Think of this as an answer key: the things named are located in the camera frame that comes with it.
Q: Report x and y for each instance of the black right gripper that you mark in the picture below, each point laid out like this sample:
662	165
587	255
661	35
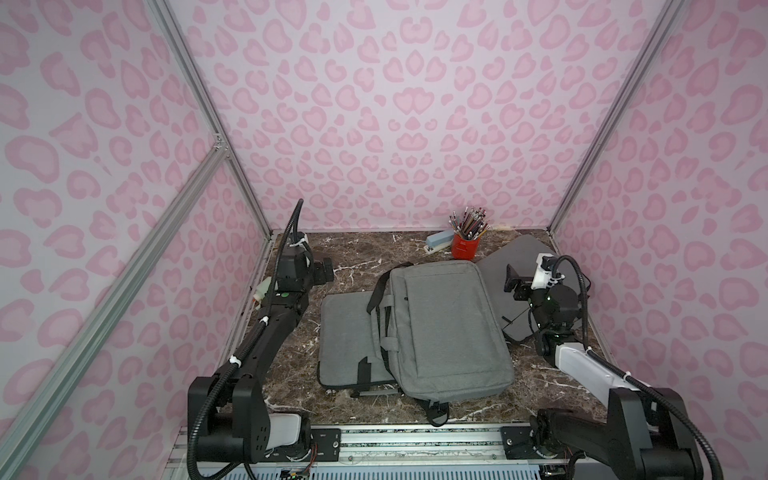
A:
515	282

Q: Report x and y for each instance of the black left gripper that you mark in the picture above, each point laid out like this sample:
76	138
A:
324	270

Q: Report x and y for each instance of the grey zippered laptop bag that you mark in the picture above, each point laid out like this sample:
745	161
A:
435	331

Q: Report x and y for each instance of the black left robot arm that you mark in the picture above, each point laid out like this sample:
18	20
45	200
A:
228	419

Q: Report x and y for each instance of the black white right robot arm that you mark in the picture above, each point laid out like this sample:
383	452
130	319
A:
647	433

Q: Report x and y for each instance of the flat grey laptop sleeve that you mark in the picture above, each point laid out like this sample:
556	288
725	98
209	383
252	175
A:
349	355

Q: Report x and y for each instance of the pale green tape dispenser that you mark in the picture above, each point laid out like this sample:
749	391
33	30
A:
261	290

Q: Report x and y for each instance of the red pencil cup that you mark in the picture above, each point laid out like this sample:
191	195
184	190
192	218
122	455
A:
463	249

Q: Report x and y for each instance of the bundle of coloured pencils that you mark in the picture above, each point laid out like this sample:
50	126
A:
470	224

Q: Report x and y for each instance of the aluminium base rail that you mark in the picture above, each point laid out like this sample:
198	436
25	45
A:
420	451

